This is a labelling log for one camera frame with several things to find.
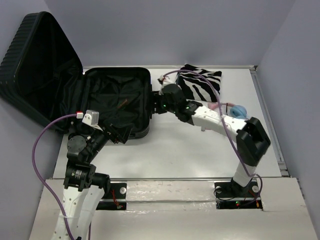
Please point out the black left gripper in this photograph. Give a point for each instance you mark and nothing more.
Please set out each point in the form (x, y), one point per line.
(122, 133)

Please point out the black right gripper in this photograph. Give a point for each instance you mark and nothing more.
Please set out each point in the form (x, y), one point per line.
(156, 97)

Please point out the zebra striped cloth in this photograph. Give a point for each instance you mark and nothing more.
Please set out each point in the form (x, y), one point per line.
(195, 88)

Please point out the pink and blue headphones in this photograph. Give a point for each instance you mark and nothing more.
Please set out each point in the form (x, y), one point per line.
(229, 109)

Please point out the black hard-shell suitcase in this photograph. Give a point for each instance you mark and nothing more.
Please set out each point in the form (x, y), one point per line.
(42, 76)

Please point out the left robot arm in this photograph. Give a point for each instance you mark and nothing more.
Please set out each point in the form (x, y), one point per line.
(83, 187)

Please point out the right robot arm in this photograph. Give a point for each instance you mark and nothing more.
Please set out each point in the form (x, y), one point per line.
(247, 136)

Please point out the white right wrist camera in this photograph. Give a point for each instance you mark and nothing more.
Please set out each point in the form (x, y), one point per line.
(165, 80)

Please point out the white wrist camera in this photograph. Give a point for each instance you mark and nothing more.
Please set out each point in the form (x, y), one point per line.
(91, 118)
(165, 80)

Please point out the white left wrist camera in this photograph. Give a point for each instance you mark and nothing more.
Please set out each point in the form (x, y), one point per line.
(91, 118)

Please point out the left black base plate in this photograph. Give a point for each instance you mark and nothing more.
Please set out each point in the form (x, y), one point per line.
(115, 199)

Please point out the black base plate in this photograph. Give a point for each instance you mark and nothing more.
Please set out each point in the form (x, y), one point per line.
(228, 199)
(115, 199)

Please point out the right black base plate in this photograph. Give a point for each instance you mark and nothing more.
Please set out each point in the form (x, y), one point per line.
(228, 199)

